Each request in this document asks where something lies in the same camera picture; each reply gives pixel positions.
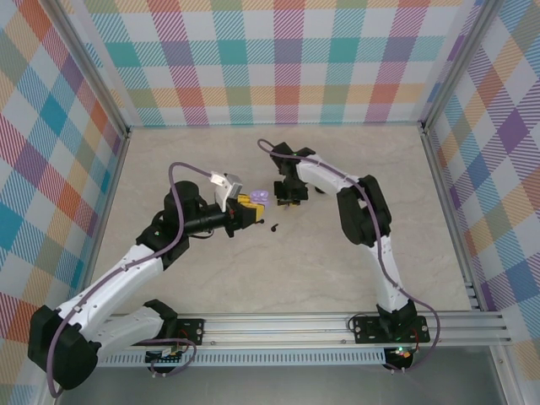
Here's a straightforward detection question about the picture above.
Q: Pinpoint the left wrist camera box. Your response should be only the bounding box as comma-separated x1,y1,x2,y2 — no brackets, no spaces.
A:
209,170,244,212

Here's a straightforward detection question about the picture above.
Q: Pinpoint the left aluminium side rail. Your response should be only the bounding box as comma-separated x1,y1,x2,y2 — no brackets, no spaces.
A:
73,128,132,317

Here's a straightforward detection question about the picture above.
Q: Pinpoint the white slotted cable duct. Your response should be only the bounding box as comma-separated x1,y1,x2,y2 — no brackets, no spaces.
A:
94,352,387,367

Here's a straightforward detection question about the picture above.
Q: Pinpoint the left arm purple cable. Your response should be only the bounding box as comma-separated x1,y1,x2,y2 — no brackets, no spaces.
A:
46,162,214,400

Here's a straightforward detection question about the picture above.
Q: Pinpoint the right aluminium frame post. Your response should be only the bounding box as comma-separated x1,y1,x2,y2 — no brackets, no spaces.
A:
421,0,503,136

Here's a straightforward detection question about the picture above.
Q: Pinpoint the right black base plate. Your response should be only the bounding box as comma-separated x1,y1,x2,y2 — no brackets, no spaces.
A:
352,316,431,345

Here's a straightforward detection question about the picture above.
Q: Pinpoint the right aluminium side rail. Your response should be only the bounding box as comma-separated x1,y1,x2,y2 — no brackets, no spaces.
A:
421,128,482,313

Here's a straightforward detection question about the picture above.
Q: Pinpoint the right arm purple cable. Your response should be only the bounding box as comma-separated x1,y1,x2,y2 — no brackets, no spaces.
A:
256,138,442,375

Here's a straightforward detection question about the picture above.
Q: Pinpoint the left aluminium frame post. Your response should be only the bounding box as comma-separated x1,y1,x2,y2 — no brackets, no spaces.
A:
40,0,132,140

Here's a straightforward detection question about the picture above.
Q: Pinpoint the aluminium side rail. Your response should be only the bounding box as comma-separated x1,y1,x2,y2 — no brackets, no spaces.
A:
421,128,482,313
73,128,132,317

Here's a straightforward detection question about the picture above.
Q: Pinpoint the aluminium frame post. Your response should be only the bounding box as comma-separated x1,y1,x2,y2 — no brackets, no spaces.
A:
421,0,503,136
40,0,132,140

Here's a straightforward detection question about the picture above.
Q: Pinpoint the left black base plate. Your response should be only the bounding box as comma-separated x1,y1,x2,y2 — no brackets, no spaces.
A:
168,318,206,347

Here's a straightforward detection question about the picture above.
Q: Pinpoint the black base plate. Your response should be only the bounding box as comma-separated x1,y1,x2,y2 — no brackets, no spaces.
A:
168,318,206,347
352,316,431,345

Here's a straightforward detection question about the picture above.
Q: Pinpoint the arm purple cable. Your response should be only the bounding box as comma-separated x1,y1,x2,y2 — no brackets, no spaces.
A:
256,138,442,375
46,162,214,400

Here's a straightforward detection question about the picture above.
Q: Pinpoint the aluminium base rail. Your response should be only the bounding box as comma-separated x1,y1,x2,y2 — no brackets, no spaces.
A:
96,311,511,349

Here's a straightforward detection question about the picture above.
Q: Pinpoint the grey metal panel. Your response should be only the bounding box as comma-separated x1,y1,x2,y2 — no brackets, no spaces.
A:
54,364,507,405

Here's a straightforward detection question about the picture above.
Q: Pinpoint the left controller circuit board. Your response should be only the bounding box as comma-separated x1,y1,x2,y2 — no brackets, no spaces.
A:
145,345,186,365

